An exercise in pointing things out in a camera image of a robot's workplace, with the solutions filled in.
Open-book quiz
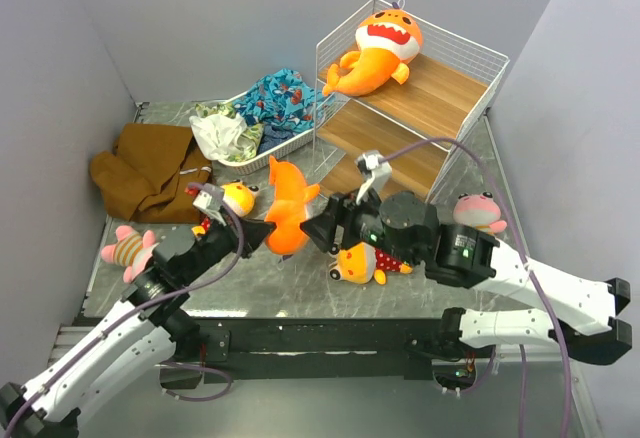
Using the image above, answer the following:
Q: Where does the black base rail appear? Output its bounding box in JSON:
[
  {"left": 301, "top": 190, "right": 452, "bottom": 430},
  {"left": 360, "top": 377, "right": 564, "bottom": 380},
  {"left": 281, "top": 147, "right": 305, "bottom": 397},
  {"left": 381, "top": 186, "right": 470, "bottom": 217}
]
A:
[{"left": 164, "top": 315, "right": 496, "bottom": 384}]

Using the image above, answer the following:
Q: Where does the white laundry basket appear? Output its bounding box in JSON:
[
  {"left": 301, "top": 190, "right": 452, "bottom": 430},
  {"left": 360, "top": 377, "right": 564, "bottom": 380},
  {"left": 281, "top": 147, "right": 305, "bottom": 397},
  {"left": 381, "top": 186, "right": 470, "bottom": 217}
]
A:
[{"left": 216, "top": 98, "right": 344, "bottom": 176}]

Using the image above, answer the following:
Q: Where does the pink frog plush right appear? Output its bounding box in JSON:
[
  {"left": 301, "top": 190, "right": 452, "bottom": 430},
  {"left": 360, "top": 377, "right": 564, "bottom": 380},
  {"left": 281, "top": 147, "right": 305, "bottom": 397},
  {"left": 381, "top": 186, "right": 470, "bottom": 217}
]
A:
[{"left": 452, "top": 191, "right": 507, "bottom": 235}]

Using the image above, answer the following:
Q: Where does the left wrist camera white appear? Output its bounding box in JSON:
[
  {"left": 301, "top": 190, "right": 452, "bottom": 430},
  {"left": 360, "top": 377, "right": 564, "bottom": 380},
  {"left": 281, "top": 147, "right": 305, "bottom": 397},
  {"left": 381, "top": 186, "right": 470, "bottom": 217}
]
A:
[{"left": 186, "top": 182, "right": 224, "bottom": 222}]

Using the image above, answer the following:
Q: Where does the pink frog plush left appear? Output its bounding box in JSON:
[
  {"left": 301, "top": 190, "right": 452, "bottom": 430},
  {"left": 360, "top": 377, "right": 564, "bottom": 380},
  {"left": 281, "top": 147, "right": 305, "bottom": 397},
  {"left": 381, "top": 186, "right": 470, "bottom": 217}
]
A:
[{"left": 100, "top": 225, "right": 158, "bottom": 284}]

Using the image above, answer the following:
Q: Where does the yellow frog plush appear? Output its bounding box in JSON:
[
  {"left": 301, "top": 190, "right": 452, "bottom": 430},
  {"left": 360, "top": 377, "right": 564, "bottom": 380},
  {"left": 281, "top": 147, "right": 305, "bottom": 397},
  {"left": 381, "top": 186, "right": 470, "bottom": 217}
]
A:
[
  {"left": 192, "top": 180, "right": 260, "bottom": 236},
  {"left": 328, "top": 242, "right": 413, "bottom": 285}
]

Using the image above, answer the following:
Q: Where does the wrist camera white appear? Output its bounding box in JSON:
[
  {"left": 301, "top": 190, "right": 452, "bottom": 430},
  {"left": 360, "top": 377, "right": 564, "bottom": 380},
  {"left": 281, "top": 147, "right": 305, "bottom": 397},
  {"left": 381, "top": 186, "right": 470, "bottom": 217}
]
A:
[
  {"left": 186, "top": 182, "right": 224, "bottom": 222},
  {"left": 355, "top": 150, "right": 392, "bottom": 204}
]

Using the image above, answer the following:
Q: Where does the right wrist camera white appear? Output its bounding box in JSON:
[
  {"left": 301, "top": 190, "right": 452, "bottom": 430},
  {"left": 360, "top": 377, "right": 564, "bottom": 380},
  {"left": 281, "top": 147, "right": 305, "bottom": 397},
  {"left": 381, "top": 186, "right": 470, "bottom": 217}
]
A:
[{"left": 355, "top": 150, "right": 392, "bottom": 204}]

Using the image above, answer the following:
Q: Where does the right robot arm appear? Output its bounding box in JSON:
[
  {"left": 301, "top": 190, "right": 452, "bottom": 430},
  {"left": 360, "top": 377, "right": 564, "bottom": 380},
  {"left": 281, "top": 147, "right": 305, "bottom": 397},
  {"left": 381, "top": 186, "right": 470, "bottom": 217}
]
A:
[{"left": 300, "top": 192, "right": 633, "bottom": 366}]

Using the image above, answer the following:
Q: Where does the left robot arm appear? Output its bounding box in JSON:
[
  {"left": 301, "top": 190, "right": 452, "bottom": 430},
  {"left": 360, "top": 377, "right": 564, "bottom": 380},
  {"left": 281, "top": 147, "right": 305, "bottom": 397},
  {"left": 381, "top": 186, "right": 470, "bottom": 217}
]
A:
[{"left": 1, "top": 212, "right": 276, "bottom": 437}]

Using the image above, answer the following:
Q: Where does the brown garment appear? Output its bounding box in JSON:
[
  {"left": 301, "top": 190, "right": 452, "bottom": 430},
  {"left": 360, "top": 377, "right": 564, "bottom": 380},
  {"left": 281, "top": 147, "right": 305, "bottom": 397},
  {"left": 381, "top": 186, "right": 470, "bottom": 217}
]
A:
[{"left": 89, "top": 123, "right": 212, "bottom": 224}]

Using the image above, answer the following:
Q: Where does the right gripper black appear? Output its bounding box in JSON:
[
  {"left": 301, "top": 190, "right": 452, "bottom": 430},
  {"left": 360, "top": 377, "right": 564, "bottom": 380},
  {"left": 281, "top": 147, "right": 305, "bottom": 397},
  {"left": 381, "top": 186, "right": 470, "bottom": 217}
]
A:
[{"left": 298, "top": 178, "right": 420, "bottom": 266}]

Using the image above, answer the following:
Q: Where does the large orange shark plush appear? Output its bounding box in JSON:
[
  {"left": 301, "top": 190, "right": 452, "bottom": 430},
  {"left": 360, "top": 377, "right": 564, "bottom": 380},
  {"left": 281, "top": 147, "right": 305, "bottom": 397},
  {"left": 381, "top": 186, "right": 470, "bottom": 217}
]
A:
[{"left": 322, "top": 2, "right": 423, "bottom": 97}]

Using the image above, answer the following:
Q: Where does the pink frog plush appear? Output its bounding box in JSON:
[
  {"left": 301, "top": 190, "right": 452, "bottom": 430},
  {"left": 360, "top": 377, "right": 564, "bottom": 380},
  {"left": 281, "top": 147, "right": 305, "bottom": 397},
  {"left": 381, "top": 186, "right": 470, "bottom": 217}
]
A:
[
  {"left": 452, "top": 191, "right": 507, "bottom": 235},
  {"left": 100, "top": 225, "right": 158, "bottom": 284}
]

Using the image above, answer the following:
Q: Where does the white green cloth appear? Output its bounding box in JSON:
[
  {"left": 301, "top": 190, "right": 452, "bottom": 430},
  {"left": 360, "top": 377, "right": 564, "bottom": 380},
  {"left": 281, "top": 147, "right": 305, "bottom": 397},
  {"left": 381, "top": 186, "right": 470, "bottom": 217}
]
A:
[{"left": 189, "top": 102, "right": 264, "bottom": 162}]

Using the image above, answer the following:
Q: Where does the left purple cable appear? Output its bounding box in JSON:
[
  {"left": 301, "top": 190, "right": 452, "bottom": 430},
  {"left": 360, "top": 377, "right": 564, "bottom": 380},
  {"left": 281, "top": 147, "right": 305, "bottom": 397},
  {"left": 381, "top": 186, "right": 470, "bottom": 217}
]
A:
[{"left": 2, "top": 182, "right": 246, "bottom": 429}]

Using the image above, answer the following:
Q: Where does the blue patterned cloth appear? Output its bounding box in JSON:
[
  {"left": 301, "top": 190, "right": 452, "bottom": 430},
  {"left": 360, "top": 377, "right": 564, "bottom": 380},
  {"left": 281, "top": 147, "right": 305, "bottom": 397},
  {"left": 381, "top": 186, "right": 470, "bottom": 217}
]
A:
[{"left": 232, "top": 68, "right": 320, "bottom": 154}]

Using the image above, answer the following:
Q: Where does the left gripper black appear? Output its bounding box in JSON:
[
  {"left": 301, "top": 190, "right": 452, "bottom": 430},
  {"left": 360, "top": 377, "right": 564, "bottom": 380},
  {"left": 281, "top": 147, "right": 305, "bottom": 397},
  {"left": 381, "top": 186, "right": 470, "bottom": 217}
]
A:
[{"left": 180, "top": 204, "right": 276, "bottom": 284}]

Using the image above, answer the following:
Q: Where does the white wire wooden shelf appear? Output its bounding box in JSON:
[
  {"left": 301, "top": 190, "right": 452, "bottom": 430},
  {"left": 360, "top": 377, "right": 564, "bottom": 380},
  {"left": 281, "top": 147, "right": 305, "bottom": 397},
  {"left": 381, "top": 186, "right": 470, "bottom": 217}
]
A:
[{"left": 314, "top": 0, "right": 510, "bottom": 198}]

